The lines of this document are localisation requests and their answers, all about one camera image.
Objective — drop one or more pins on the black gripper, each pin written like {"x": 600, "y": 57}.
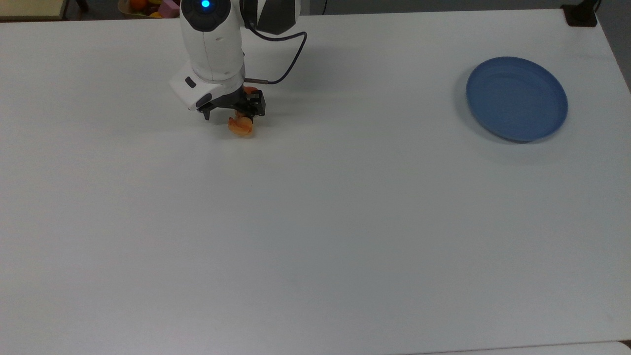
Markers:
{"x": 229, "y": 100}

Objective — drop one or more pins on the orange glazed bread roll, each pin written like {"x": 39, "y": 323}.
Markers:
{"x": 240, "y": 127}

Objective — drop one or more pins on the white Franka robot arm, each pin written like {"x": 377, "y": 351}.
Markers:
{"x": 212, "y": 49}

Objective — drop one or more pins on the pink toy block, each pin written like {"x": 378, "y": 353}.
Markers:
{"x": 169, "y": 8}

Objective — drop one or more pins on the orange fruit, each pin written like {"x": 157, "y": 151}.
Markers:
{"x": 139, "y": 4}

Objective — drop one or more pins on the beige fruit bowl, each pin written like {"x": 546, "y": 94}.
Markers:
{"x": 125, "y": 11}

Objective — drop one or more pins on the yellow wooden table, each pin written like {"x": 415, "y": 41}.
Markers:
{"x": 32, "y": 7}

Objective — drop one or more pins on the blue round plate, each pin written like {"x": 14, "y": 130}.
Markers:
{"x": 517, "y": 98}

